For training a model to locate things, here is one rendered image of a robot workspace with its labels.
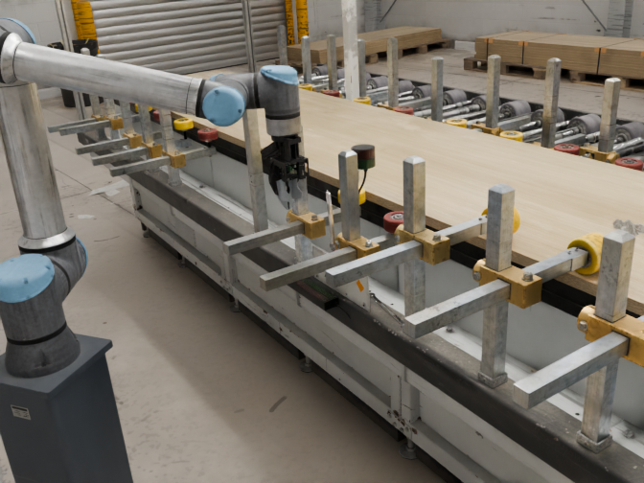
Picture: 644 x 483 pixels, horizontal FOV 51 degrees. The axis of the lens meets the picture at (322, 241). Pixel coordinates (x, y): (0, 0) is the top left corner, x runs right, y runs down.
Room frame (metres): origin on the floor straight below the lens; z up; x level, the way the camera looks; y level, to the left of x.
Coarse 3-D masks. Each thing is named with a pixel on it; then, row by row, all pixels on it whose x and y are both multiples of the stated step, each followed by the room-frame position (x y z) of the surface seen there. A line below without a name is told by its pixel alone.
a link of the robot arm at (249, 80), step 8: (256, 72) 1.73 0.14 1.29; (216, 80) 1.70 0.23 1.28; (240, 80) 1.68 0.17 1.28; (248, 80) 1.70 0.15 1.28; (256, 80) 1.70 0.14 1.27; (248, 88) 1.69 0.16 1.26; (256, 88) 1.69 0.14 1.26; (248, 96) 1.67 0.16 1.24; (256, 96) 1.69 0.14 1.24; (248, 104) 1.69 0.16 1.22; (256, 104) 1.70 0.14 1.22
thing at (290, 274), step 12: (372, 240) 1.62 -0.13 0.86; (384, 240) 1.62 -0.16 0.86; (336, 252) 1.56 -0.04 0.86; (348, 252) 1.56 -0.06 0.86; (300, 264) 1.50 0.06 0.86; (312, 264) 1.50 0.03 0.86; (324, 264) 1.52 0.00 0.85; (336, 264) 1.54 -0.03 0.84; (264, 276) 1.45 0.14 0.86; (276, 276) 1.45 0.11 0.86; (288, 276) 1.46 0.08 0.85; (300, 276) 1.48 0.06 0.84; (264, 288) 1.43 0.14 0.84
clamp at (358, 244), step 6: (336, 240) 1.65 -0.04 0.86; (342, 240) 1.62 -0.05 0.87; (354, 240) 1.61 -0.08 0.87; (360, 240) 1.61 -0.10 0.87; (366, 240) 1.60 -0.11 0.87; (342, 246) 1.62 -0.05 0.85; (354, 246) 1.58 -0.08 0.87; (360, 246) 1.56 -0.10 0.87; (378, 246) 1.56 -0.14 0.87; (360, 252) 1.55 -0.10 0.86; (366, 252) 1.54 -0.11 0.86; (372, 252) 1.55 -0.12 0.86
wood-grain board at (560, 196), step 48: (240, 144) 2.58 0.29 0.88; (336, 144) 2.42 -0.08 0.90; (384, 144) 2.38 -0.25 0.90; (432, 144) 2.34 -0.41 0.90; (480, 144) 2.30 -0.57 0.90; (528, 144) 2.27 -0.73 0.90; (384, 192) 1.87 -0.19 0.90; (432, 192) 1.85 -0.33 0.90; (480, 192) 1.82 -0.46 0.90; (528, 192) 1.80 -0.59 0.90; (576, 192) 1.77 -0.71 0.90; (624, 192) 1.75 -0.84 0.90; (480, 240) 1.51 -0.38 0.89; (528, 240) 1.47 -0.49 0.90
